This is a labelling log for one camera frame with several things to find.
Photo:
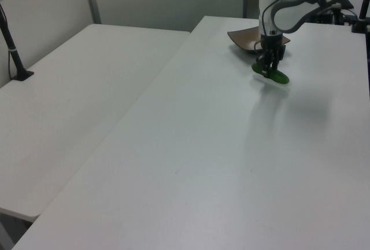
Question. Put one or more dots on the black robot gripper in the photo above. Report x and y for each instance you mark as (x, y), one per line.
(271, 40)

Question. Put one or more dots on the green cucumber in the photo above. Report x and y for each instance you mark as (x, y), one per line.
(279, 77)

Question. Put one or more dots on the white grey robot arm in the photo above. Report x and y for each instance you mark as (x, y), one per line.
(292, 10)

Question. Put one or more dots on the brown square ceramic plate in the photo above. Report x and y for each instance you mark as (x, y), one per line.
(245, 40)

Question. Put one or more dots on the black monitor stand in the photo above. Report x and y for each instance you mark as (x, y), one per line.
(345, 3)

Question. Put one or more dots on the black clamped stand pole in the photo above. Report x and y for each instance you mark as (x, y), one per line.
(362, 10)

